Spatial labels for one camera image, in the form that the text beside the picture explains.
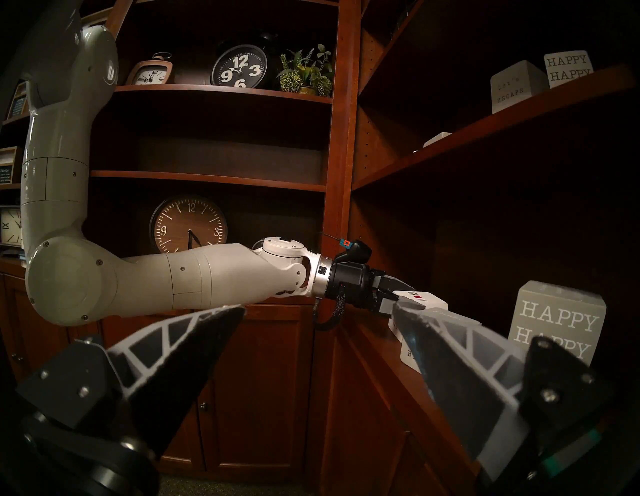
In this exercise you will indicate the grey LIFE'S A BEACH cube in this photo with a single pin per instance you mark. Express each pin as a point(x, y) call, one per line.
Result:
point(411, 357)

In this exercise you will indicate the grey LET'S ESCAPE cube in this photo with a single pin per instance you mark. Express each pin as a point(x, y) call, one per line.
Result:
point(516, 85)

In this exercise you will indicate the small framed picture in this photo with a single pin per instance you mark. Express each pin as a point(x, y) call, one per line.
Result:
point(7, 166)
point(18, 102)

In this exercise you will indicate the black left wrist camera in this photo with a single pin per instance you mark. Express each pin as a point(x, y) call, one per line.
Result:
point(357, 252)

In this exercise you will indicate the green potted plant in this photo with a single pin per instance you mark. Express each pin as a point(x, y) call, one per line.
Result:
point(305, 70)

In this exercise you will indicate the white GROW cube I CAN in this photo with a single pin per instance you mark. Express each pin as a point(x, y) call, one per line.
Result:
point(430, 300)

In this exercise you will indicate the large brown round clock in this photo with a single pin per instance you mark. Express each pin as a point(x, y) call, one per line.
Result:
point(185, 220)

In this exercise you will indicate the wooden twin-bell alarm clock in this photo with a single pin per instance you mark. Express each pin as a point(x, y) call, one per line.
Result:
point(150, 73)

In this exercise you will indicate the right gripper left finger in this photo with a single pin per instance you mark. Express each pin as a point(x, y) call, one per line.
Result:
point(165, 360)

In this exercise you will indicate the dark wooden bookcase unit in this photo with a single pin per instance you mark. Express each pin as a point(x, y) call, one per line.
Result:
point(200, 177)
point(372, 125)

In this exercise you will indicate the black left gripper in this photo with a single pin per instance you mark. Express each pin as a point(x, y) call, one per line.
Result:
point(352, 285)

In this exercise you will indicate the white square clock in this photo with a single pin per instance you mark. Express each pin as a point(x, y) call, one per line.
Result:
point(10, 226)

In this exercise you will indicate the black round table clock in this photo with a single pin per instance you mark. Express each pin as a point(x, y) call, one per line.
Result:
point(240, 68)

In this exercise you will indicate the wooden shelf board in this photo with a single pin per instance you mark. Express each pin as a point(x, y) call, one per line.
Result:
point(500, 120)

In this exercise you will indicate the white HAPPY print cube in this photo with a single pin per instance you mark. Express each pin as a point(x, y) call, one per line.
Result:
point(566, 67)

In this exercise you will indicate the grey HAPPY print cube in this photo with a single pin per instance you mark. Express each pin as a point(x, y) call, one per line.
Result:
point(560, 310)

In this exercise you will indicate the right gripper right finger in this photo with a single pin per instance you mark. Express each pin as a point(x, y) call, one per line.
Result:
point(465, 380)

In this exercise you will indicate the grey always choose happy cube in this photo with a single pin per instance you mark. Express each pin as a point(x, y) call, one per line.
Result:
point(436, 138)

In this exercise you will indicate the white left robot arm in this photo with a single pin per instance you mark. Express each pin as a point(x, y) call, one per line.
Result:
point(150, 290)

